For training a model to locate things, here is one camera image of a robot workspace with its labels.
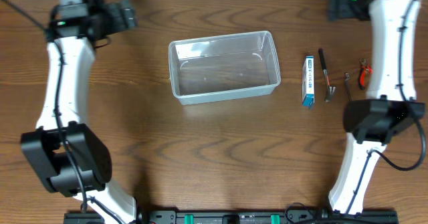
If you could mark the silver offset wrench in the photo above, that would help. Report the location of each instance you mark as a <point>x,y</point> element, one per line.
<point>346,79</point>

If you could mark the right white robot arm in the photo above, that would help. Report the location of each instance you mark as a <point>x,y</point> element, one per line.
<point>390,105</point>

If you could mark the clear plastic container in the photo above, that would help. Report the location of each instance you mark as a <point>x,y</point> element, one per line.
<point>223,67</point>

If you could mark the red black pliers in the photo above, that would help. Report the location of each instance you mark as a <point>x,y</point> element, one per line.
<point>364,69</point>

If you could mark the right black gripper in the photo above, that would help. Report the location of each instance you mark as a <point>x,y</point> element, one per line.
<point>348,11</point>

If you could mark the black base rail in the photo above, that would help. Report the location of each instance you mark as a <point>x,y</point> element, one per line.
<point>267,217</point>

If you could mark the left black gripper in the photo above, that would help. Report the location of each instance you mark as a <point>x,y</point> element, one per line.
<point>112,26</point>

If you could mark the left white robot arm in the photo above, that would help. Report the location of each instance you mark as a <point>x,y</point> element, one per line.
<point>67,157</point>

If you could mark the blue white screwdriver box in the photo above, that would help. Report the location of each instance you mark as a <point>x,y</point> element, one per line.
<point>308,93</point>

